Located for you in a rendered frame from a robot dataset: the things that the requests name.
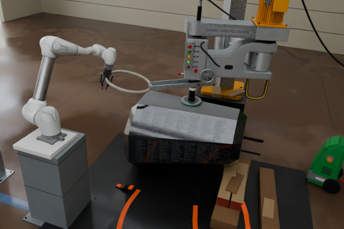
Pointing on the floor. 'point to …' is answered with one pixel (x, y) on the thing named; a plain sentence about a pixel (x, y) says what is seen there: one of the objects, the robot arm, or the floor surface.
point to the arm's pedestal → (57, 184)
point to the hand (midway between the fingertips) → (104, 86)
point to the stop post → (4, 170)
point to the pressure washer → (328, 165)
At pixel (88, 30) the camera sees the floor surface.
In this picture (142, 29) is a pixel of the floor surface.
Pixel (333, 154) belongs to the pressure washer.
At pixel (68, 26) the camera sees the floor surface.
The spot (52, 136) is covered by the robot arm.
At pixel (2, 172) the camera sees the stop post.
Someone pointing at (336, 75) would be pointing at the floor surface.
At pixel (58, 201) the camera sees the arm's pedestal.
